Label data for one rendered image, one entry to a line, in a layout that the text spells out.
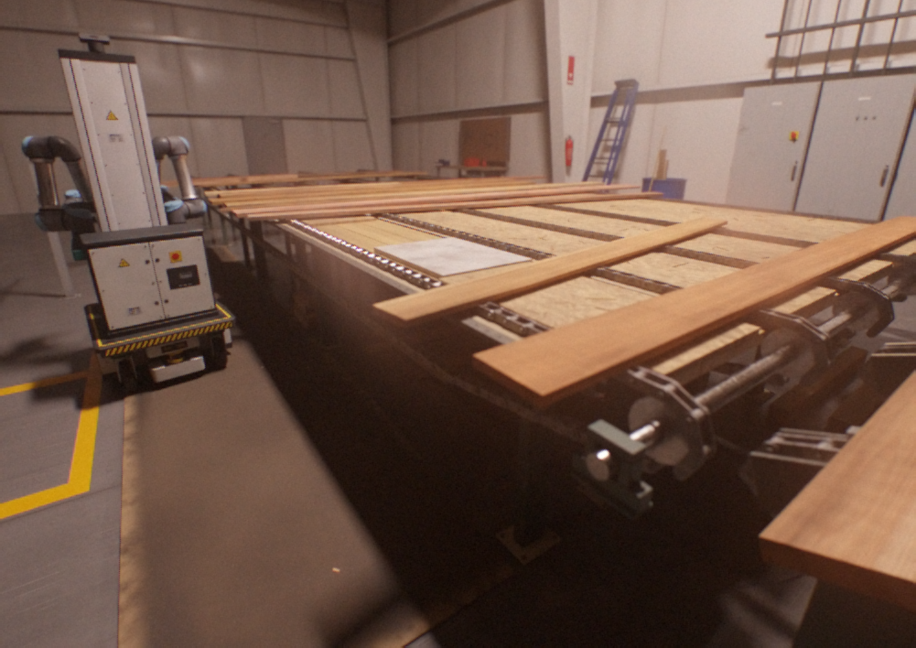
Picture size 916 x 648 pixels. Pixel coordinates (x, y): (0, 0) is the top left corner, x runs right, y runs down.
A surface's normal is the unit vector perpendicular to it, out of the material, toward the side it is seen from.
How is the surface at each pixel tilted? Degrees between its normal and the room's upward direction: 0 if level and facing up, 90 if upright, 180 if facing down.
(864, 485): 22
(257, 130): 90
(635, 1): 85
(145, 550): 0
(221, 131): 85
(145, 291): 90
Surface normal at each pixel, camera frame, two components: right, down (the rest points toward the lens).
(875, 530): -0.22, -0.98
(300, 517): 0.00, -0.95
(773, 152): -0.82, 0.18
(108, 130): 0.66, 0.25
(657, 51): -0.64, 0.25
